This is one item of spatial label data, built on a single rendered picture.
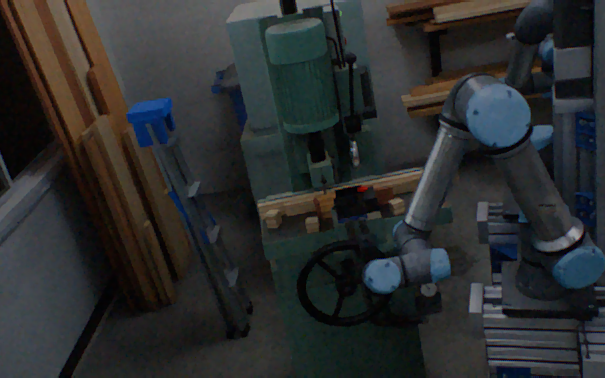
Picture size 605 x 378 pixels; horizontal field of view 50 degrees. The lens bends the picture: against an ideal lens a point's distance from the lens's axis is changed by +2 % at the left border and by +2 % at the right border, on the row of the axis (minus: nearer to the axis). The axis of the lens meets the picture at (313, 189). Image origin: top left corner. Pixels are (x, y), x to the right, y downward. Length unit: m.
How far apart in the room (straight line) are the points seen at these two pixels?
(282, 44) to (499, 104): 0.77
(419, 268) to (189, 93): 3.24
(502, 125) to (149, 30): 3.39
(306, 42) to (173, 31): 2.61
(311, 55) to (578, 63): 0.71
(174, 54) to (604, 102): 3.22
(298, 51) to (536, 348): 1.04
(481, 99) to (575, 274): 0.47
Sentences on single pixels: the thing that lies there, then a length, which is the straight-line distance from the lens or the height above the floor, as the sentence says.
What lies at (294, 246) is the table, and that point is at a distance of 2.02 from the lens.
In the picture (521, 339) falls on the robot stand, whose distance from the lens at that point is 1.85.
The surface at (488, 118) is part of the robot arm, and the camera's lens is 1.34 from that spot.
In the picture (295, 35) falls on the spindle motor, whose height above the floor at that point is 1.49.
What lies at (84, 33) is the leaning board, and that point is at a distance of 3.77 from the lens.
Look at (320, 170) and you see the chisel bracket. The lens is 2.04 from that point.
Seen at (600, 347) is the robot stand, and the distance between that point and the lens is 1.76.
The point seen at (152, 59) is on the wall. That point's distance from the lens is 4.51.
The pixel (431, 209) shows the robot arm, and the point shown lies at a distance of 1.56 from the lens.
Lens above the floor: 1.85
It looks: 24 degrees down
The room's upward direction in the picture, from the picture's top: 11 degrees counter-clockwise
